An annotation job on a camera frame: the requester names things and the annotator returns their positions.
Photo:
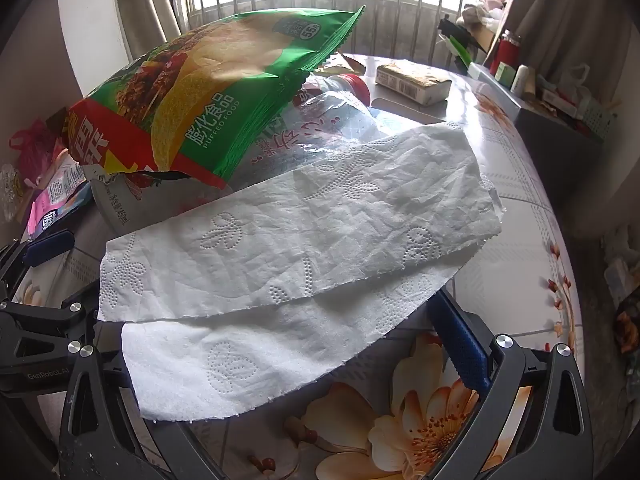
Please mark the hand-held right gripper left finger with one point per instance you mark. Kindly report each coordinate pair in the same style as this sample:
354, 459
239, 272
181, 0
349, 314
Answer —
170, 447

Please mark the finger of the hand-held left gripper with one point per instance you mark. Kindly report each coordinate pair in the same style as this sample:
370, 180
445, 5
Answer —
30, 320
47, 249

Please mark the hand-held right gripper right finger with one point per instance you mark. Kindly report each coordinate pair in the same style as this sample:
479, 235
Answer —
457, 340

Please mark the pink blue snack bag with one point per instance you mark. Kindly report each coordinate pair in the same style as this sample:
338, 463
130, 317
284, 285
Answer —
55, 195

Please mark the white embossed paper towel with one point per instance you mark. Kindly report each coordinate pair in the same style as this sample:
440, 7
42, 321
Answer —
300, 240

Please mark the green red chip bag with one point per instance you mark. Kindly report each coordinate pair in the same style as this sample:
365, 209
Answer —
200, 100

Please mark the clear bottle with red cap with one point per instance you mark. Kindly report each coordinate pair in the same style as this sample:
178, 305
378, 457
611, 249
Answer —
325, 125

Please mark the pink plastic bag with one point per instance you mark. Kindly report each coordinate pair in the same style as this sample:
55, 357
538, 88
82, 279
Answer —
35, 150

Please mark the grey cabinet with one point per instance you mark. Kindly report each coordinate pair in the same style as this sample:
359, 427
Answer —
550, 170

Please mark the beige tissue pack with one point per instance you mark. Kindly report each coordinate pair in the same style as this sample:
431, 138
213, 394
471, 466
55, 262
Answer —
410, 82

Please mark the white plastic basket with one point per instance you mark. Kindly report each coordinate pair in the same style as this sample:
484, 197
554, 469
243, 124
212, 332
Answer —
597, 117

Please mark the beige curtain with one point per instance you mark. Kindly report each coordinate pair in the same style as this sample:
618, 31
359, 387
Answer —
565, 15
145, 0

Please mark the small white bottle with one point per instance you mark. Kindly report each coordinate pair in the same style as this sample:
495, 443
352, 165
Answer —
522, 80

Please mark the green white box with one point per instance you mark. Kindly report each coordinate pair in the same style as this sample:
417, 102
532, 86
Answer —
505, 75

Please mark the white plastic bag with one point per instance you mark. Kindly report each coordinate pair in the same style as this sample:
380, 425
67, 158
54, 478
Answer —
575, 82

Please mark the red thermos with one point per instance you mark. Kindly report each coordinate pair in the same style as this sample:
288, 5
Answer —
505, 55

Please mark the gold red snack packet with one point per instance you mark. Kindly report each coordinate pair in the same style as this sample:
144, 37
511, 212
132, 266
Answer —
345, 65

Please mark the pile of clothes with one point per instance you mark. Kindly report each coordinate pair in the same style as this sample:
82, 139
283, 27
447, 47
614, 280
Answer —
482, 12

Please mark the metal window railing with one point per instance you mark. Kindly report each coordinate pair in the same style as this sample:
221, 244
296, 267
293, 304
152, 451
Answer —
400, 10

